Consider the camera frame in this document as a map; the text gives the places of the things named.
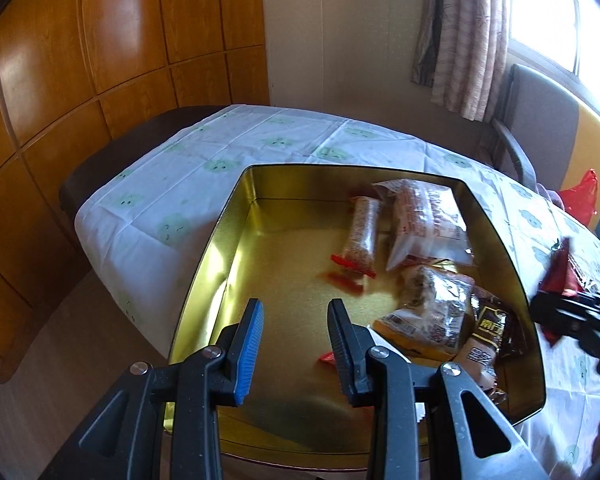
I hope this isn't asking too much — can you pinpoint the pink cloth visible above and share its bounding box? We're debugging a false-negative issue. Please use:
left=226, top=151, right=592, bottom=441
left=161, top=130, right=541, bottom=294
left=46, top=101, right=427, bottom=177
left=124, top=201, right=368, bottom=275
left=535, top=182, right=566, bottom=208

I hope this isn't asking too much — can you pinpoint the large clear red-print packet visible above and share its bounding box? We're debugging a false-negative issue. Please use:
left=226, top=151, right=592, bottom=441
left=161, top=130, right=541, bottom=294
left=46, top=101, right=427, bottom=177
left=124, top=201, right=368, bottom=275
left=371, top=178, right=473, bottom=272

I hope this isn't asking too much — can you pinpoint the black gold snack packet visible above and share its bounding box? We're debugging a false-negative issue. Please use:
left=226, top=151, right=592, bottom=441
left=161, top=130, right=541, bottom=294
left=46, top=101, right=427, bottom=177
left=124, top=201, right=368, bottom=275
left=455, top=287, right=531, bottom=396

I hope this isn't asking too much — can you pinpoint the red plastic bag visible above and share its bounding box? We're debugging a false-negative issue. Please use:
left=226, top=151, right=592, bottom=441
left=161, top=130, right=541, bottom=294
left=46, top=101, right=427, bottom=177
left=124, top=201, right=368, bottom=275
left=560, top=169, right=600, bottom=228

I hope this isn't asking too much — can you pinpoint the grey yellow blue sofa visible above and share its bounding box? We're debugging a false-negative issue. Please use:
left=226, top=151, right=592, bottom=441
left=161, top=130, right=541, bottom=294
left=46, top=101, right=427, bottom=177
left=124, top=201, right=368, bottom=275
left=480, top=63, right=600, bottom=241

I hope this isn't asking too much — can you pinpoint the gold tin box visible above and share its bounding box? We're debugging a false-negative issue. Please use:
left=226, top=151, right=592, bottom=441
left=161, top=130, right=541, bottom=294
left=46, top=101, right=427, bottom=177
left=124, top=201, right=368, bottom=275
left=166, top=162, right=548, bottom=456

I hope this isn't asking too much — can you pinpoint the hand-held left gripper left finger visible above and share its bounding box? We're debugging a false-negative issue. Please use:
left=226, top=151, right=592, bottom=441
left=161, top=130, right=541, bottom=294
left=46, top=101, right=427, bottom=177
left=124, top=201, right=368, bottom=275
left=40, top=298, right=265, bottom=480

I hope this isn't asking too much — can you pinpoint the white green-print tablecloth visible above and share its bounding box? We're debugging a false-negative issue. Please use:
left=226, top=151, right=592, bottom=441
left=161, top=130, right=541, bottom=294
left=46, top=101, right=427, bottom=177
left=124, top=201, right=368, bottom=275
left=75, top=104, right=600, bottom=480

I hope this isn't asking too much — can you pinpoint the window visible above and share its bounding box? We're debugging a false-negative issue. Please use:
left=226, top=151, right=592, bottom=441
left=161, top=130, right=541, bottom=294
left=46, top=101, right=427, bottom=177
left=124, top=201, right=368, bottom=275
left=505, top=0, right=600, bottom=76

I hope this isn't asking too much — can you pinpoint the orange nut snack packet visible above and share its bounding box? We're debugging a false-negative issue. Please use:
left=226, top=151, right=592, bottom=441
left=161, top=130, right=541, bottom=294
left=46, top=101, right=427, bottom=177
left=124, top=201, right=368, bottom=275
left=370, top=265, right=476, bottom=361

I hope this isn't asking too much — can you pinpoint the pink patterned curtain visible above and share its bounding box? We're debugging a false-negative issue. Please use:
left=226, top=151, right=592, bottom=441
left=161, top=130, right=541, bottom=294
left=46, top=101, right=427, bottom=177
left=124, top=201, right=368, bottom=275
left=411, top=0, right=511, bottom=122

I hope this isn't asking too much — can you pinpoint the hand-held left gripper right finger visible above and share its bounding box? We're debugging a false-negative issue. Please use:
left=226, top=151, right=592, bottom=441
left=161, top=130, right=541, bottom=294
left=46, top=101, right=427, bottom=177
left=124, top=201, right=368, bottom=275
left=327, top=298, right=551, bottom=480

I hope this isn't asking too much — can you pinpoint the rice bar with red ends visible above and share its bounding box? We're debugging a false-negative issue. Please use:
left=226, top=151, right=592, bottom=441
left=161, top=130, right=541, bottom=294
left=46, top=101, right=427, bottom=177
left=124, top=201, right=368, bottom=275
left=330, top=196, right=383, bottom=281

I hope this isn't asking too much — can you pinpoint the wooden wardrobe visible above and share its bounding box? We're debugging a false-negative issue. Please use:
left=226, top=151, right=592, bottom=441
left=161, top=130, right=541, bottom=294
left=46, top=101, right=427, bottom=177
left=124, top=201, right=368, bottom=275
left=0, top=0, right=271, bottom=386

